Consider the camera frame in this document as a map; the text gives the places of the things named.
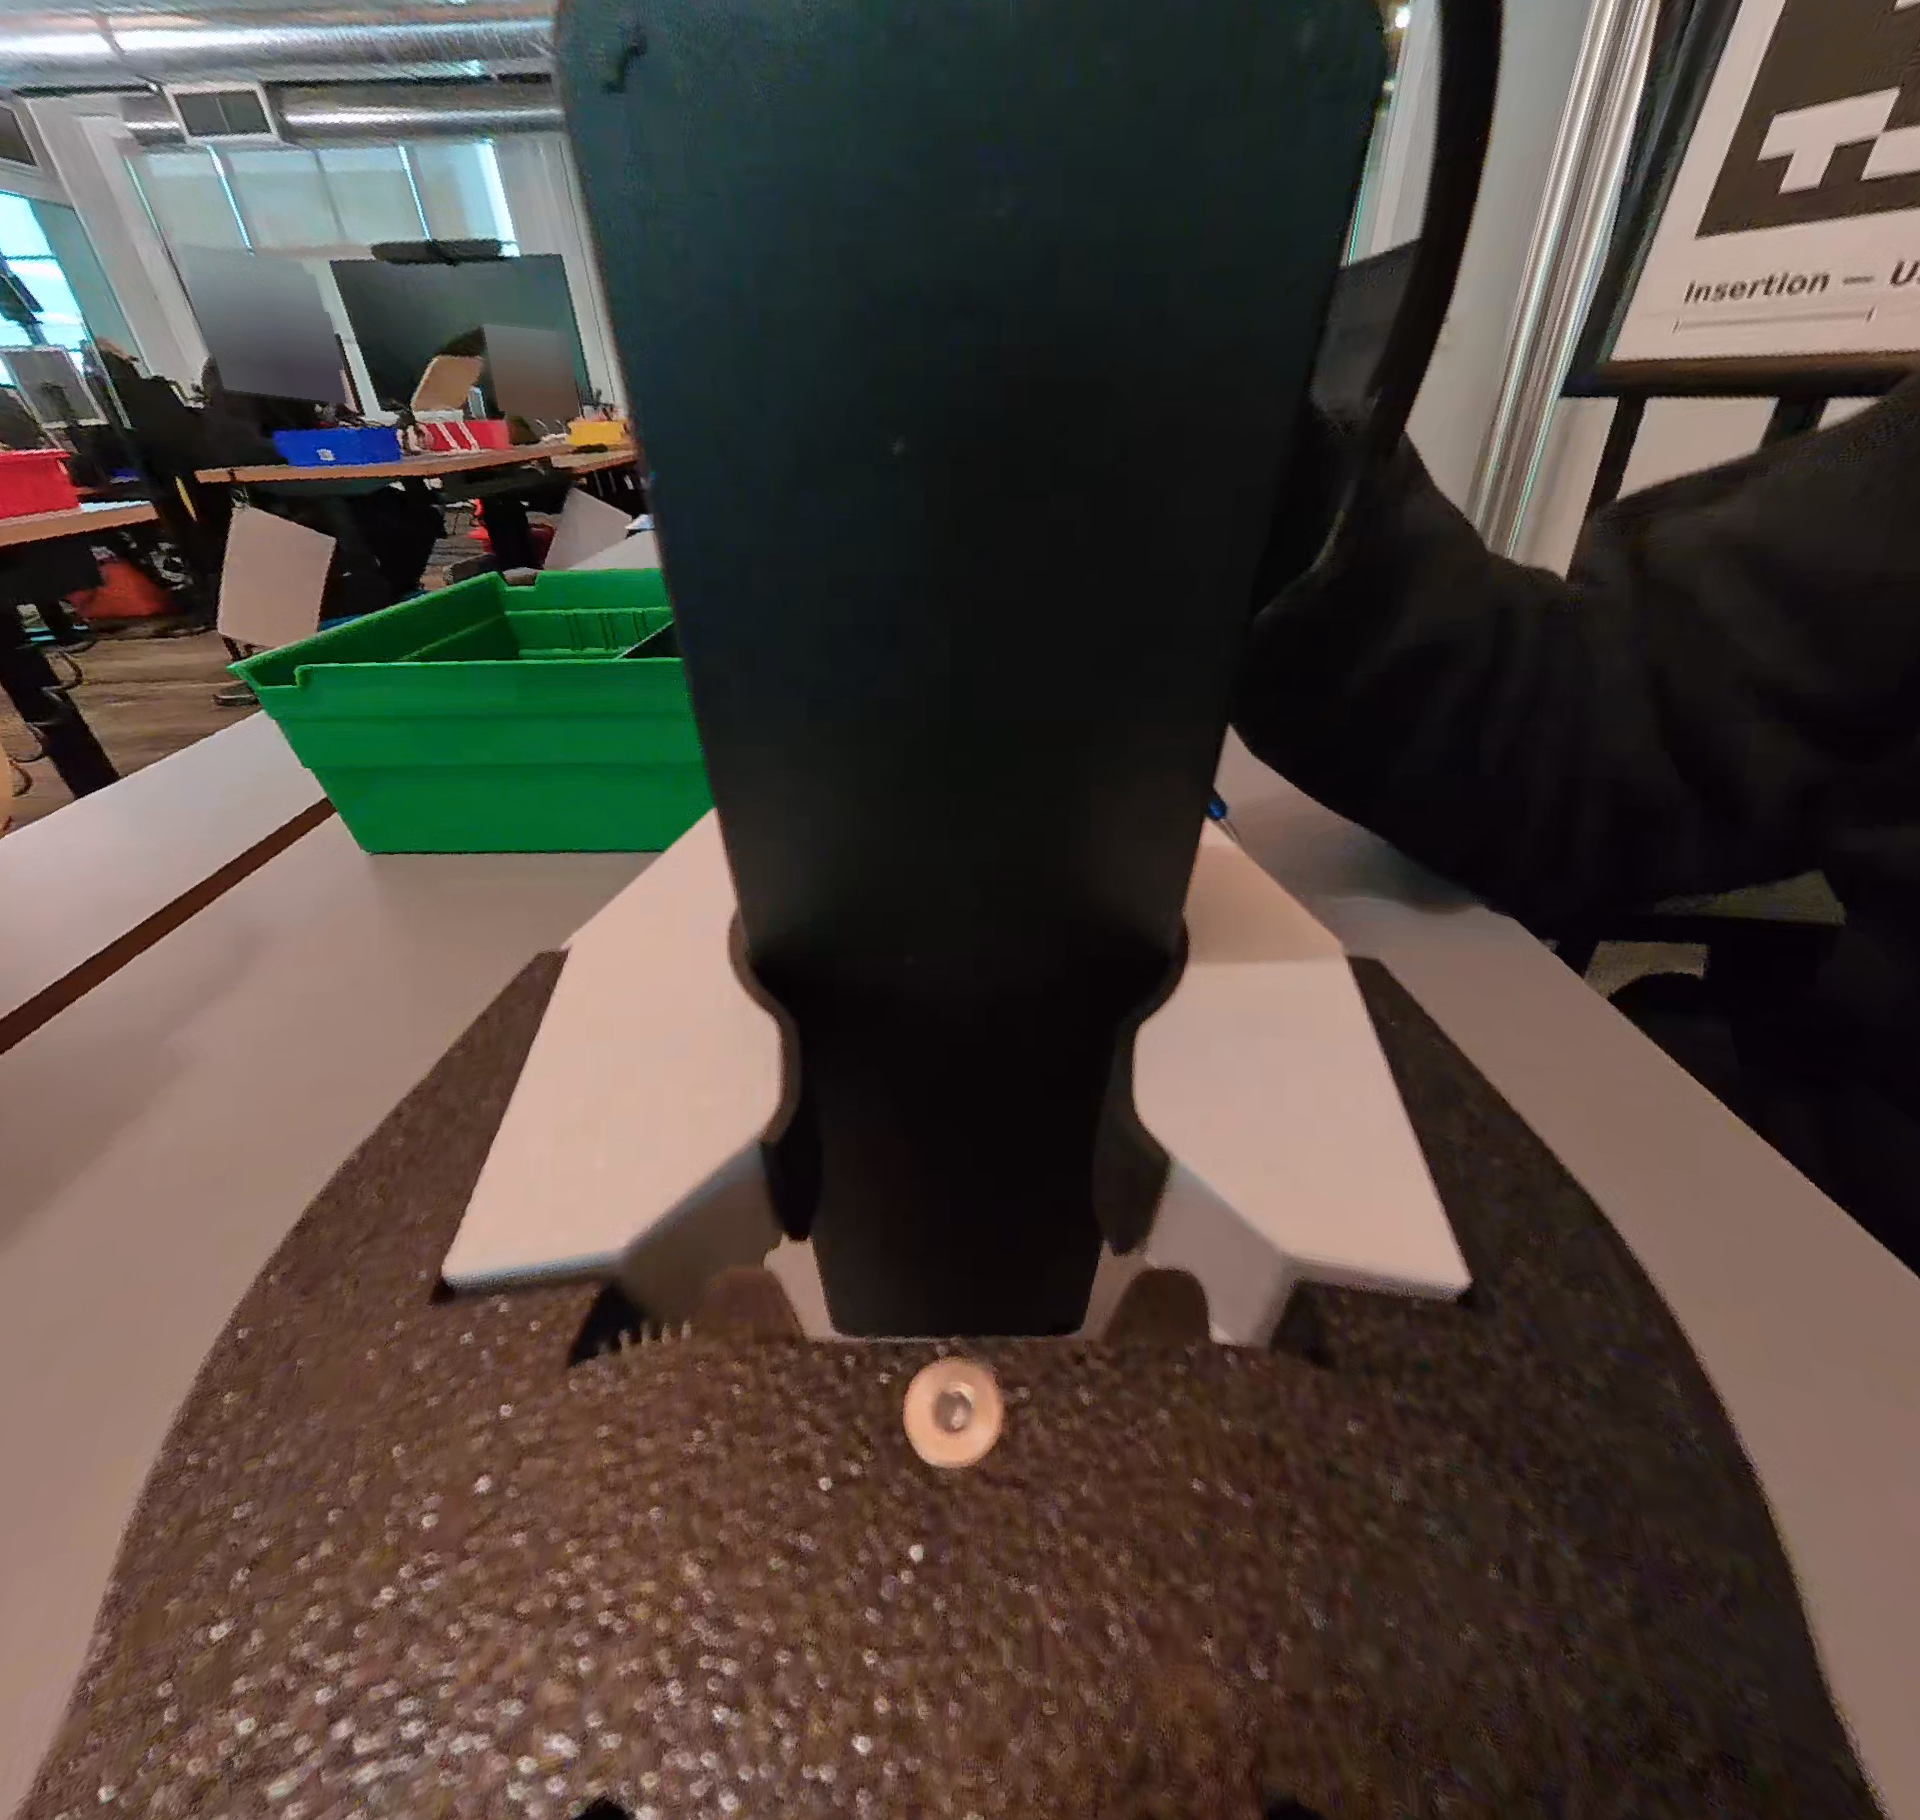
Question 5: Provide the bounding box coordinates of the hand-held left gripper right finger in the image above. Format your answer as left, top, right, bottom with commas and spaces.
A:
1102, 827, 1475, 1352

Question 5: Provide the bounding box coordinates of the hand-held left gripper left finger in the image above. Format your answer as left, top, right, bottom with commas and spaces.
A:
443, 811, 821, 1301

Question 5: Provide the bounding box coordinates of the green plastic bin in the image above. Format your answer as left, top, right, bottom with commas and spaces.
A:
228, 565, 717, 857

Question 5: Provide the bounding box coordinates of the black multi-port usb hub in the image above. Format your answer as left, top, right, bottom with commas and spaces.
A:
551, 0, 1391, 1343

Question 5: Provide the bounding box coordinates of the thick black hub cable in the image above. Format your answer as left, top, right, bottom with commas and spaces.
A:
1355, 0, 1511, 470

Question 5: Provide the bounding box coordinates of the person's right forearm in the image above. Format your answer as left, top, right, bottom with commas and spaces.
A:
1230, 372, 1920, 940

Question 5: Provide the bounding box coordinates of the white card sign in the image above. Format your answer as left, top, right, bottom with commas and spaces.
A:
215, 505, 337, 653
540, 487, 636, 572

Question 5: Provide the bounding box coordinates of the large black display screen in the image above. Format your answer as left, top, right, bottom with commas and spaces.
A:
326, 252, 588, 421

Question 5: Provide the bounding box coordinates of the shiny metal pole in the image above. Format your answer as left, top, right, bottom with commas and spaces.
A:
1474, 0, 1670, 549

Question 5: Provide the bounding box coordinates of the framed sign on easel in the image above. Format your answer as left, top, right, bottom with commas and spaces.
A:
1559, 0, 1920, 404

